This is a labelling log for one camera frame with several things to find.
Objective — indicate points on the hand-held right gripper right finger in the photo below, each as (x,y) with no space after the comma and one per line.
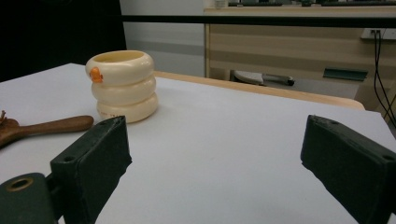
(351,161)

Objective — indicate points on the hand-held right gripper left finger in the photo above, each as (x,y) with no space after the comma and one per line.
(93,165)

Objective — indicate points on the brown wooden hairbrush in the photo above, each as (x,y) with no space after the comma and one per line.
(46,127)

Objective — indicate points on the cream ringed holder orange duck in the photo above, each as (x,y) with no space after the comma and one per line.
(124,90)

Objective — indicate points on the grey office chair base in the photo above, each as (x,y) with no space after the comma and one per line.
(255,77)

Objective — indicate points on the white power strip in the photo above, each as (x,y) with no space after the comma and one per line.
(386,34)

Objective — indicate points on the light wooden office desk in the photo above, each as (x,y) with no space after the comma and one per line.
(280,49)

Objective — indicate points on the black curtain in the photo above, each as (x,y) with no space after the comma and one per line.
(56,34)

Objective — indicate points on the black keyboard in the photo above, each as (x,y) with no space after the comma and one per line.
(358,3)
(255,4)

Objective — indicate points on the dark green flat bracket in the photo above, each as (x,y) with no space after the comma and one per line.
(345,74)

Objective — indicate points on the black metal frame bar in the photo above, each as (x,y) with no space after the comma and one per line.
(249,20)

